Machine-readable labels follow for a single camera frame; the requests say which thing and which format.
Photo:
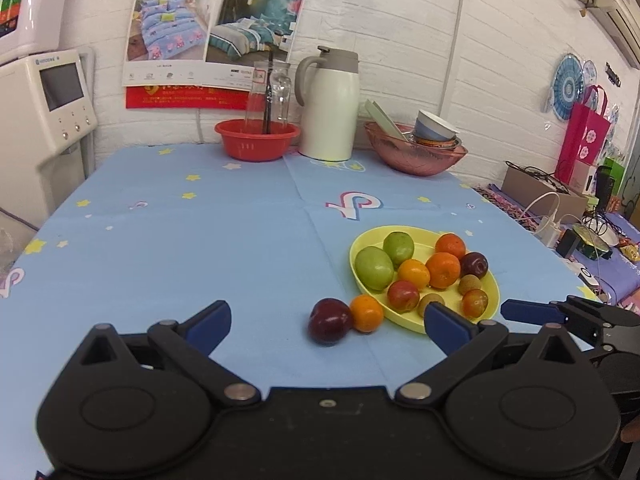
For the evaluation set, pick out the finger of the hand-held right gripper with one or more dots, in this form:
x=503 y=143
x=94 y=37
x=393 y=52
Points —
x=530 y=311

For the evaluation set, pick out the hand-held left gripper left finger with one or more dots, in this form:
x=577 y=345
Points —
x=212 y=322

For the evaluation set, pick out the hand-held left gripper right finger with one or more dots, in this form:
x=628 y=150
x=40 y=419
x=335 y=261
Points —
x=447 y=327

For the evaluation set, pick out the red-brown plum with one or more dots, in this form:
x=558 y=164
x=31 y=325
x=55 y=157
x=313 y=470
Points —
x=474 y=303

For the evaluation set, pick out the red plum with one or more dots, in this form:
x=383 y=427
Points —
x=403 y=296

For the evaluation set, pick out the large orange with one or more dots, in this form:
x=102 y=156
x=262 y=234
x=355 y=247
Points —
x=443 y=270

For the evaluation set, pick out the small dark purple plum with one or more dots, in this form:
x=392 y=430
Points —
x=474 y=265

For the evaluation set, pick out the medium orange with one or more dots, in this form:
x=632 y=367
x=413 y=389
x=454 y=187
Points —
x=450 y=246

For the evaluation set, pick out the small orange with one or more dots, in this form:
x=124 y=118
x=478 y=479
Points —
x=366 y=313

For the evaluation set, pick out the yellow plastic plate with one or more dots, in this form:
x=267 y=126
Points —
x=425 y=246

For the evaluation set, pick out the large dark purple plum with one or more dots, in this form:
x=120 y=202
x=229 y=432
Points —
x=330 y=321

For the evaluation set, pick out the person's right hand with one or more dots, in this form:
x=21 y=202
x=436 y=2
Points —
x=632 y=430

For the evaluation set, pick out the black adapter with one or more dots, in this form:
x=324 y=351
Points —
x=568 y=245

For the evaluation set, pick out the white charger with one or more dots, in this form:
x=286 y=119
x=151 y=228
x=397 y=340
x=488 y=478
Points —
x=549 y=232

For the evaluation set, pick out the green round device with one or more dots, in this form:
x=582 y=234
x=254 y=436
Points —
x=592 y=241

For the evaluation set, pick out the dark patterned cloth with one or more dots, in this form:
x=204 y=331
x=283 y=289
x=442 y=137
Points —
x=492 y=195

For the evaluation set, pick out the cardboard box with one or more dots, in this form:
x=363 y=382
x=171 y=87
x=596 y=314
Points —
x=530 y=185

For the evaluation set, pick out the black cylinder speaker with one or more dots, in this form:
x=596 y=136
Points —
x=604 y=190

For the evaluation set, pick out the green box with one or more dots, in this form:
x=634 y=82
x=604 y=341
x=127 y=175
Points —
x=617 y=170

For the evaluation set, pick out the pink glass bowl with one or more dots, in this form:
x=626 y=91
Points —
x=415 y=160

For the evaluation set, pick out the pink gift bag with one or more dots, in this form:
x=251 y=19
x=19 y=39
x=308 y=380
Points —
x=582 y=145

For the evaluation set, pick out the red plastic basket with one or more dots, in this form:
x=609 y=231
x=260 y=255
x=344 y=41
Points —
x=257 y=145

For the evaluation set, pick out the patterned rim bowl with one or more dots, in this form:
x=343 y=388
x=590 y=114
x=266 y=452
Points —
x=452 y=144

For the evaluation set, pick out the white and blue bowl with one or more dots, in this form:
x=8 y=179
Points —
x=435 y=125

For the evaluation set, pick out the blue round fan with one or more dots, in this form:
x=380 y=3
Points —
x=569 y=87

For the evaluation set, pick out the white thermos jug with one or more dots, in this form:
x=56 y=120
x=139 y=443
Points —
x=330 y=110

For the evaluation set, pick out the white appliance with screen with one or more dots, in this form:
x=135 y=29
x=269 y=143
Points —
x=30 y=160

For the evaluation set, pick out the white air conditioner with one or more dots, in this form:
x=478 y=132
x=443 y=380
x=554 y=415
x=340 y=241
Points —
x=612 y=5

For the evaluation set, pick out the white wall pipe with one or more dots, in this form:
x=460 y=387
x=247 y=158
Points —
x=457 y=35

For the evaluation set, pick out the bedding wall poster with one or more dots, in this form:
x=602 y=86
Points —
x=215 y=35

